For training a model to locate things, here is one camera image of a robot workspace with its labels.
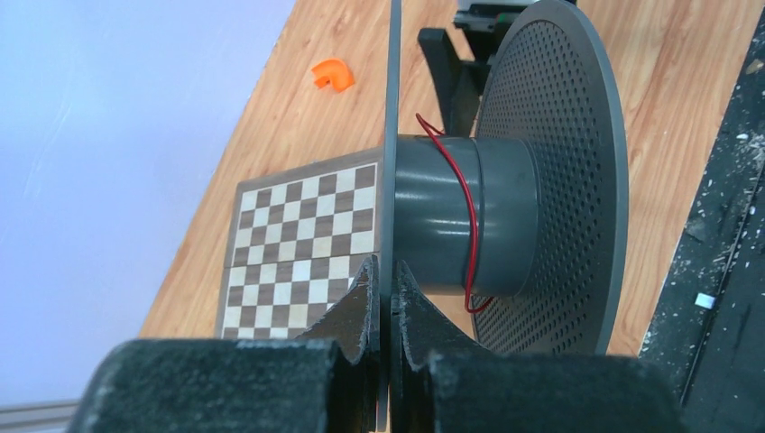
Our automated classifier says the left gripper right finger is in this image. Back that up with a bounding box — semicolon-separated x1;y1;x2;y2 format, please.
390;262;687;432

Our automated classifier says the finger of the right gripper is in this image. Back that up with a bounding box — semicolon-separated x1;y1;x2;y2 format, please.
418;28;478;137

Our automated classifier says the wooden chessboard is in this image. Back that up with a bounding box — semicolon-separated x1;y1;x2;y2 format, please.
215;149;383;339

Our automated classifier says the orange curved plastic piece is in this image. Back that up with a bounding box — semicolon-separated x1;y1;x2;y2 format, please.
310;58;355;93

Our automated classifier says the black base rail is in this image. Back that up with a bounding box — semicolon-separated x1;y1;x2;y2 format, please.
639;24;764;432

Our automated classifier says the dark grey cable spool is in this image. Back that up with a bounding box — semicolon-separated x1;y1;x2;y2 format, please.
374;0;631;433

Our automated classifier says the red thin wire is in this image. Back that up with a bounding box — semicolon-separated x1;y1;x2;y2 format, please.
414;112;495;316

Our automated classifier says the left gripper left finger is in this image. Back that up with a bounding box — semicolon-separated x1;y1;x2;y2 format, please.
69;255;380;432

